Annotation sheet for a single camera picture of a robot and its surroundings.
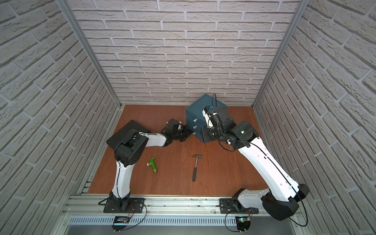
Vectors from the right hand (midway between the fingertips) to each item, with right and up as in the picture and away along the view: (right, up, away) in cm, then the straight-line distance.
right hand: (205, 131), depth 67 cm
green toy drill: (-31, -21, +19) cm, 42 cm away
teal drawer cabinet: (-5, +6, +20) cm, 21 cm away
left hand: (-4, -1, +30) cm, 30 cm away
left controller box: (-42, -44, +2) cm, 60 cm away
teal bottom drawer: (-5, -3, +30) cm, 30 cm away
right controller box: (+19, -46, +3) cm, 49 cm away
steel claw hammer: (-5, -26, +18) cm, 32 cm away
